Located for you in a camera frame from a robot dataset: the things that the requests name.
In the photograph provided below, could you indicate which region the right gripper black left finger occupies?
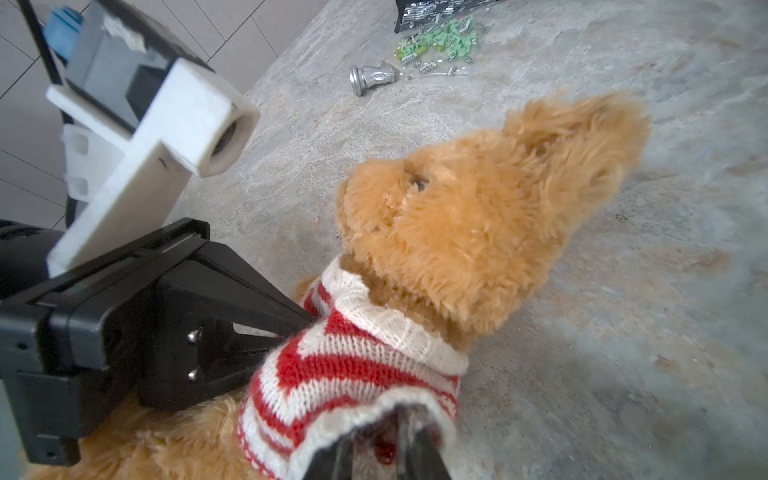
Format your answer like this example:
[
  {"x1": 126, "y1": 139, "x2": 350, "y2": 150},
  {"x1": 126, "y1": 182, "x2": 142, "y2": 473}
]
[{"x1": 303, "y1": 434, "x2": 354, "y2": 480}]

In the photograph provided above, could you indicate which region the folded black white chessboard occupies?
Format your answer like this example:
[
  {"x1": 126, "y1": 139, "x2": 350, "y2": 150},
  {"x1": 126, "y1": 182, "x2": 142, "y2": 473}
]
[{"x1": 394, "y1": 0, "x2": 498, "y2": 33}]

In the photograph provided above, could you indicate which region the small green clear bag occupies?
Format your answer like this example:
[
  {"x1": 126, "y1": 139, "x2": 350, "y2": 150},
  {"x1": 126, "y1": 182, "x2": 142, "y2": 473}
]
[{"x1": 349, "y1": 15, "x2": 486, "y2": 97}]

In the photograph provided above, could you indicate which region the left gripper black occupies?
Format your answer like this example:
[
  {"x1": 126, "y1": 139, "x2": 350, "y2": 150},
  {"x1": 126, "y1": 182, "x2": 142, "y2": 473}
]
[{"x1": 1, "y1": 219, "x2": 311, "y2": 467}]

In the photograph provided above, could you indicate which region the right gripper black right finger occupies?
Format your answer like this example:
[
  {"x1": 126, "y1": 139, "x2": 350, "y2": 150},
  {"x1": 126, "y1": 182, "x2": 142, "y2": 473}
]
[{"x1": 396, "y1": 406, "x2": 452, "y2": 480}]

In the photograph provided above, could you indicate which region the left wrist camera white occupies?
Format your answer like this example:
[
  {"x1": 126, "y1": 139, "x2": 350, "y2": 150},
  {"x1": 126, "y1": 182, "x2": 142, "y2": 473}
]
[{"x1": 46, "y1": 1, "x2": 260, "y2": 277}]

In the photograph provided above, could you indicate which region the brown teddy bear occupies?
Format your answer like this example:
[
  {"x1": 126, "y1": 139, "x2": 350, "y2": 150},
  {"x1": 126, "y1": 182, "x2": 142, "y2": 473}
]
[{"x1": 26, "y1": 92, "x2": 651, "y2": 479}]

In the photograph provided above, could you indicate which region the red white striped sweater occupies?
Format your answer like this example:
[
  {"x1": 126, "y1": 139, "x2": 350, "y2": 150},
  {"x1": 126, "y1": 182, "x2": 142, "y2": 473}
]
[{"x1": 237, "y1": 258, "x2": 469, "y2": 479}]

